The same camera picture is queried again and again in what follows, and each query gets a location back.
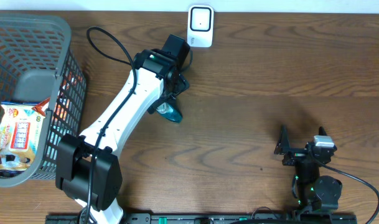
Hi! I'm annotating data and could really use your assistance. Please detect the teal mouthwash bottle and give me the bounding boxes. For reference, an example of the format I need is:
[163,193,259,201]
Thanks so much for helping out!
[156,100,182,123]

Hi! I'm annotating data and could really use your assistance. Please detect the orange snack bar wrapper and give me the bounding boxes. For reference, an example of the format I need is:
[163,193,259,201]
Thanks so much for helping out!
[32,73,84,122]

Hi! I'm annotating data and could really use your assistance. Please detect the yellow snack bag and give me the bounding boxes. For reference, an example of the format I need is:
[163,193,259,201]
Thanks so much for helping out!
[0,101,45,177]

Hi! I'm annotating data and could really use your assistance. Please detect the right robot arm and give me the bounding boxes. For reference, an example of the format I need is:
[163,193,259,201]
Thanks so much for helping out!
[274,126,342,223]

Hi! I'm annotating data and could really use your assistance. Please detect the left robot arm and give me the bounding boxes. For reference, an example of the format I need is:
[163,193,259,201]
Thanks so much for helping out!
[55,35,192,223]

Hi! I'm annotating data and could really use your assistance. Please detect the white barcode scanner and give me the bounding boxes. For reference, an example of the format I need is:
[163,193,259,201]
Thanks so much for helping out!
[187,5,215,48]

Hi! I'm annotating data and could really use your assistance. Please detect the grey plastic shopping basket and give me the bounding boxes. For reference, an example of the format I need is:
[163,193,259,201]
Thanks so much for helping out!
[0,13,87,187]

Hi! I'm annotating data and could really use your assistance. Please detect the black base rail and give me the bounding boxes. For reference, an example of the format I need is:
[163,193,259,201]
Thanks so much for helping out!
[45,212,358,224]

